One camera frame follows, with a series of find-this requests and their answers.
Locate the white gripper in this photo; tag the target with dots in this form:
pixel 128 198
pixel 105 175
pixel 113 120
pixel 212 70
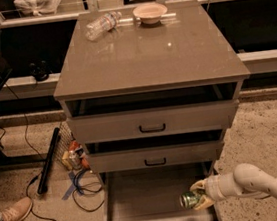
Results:
pixel 214 187

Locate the green soda can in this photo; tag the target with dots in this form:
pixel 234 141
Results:
pixel 192 199

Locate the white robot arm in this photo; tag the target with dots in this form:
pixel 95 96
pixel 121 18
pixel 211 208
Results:
pixel 246 181

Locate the grey bottom drawer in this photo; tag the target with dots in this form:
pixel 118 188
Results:
pixel 152 194

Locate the grey drawer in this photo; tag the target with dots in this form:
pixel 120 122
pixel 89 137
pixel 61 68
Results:
pixel 155 151
pixel 152 113
pixel 152 194

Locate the grey middle drawer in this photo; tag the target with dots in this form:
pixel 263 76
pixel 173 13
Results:
pixel 155 151

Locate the grey drawer cabinet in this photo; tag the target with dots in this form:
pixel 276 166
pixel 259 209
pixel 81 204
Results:
pixel 185 49

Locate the grey top drawer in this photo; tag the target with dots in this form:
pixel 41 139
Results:
pixel 152 113

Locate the black tube on floor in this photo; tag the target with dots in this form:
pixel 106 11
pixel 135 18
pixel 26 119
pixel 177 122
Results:
pixel 42 187

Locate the white bowl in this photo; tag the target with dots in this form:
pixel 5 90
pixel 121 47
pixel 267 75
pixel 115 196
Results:
pixel 150 13

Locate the clear plastic water bottle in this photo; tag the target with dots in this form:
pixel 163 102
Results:
pixel 103 24

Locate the black clamp device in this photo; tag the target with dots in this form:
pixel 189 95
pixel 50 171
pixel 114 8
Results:
pixel 40 71

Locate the white plastic bag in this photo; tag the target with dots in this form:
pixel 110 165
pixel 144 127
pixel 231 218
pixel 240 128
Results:
pixel 37 7

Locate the wire basket with items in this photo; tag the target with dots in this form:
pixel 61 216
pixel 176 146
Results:
pixel 70 152

